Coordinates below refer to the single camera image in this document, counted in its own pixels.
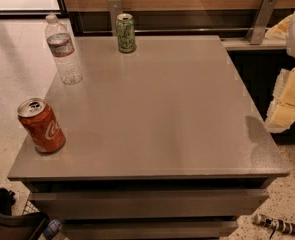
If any upper grey drawer front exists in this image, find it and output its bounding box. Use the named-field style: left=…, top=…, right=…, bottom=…
left=31, top=189, right=268, bottom=220

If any lower grey drawer front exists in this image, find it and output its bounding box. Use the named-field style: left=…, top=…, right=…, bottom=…
left=63, top=221, right=238, bottom=240

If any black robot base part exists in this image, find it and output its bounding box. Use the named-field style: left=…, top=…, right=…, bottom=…
left=0, top=188, right=49, bottom=240

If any right metal wall bracket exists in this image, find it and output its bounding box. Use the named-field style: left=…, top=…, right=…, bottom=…
left=246, top=0, right=278, bottom=45

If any clear plastic water bottle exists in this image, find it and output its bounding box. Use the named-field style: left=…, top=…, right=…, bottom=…
left=45, top=14, right=82, bottom=85

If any left metal wall bracket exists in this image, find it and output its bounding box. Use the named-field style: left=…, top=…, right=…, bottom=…
left=108, top=0, right=123, bottom=36

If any black and white striped cable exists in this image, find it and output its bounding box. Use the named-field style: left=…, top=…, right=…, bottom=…
left=252, top=213, right=295, bottom=239

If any green soda can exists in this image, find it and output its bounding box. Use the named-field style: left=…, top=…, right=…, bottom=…
left=116, top=13, right=136, bottom=53

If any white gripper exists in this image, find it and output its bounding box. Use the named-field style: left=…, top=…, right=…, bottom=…
left=265, top=11, right=295, bottom=133

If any red coke can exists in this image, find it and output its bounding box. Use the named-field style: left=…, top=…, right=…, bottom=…
left=17, top=98, right=66, bottom=153

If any grey drawer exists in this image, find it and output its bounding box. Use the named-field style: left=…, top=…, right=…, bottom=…
left=63, top=221, right=238, bottom=240
left=31, top=189, right=268, bottom=220

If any metal wall bracket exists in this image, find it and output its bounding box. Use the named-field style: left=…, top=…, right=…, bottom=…
left=246, top=0, right=278, bottom=45
left=108, top=0, right=123, bottom=36

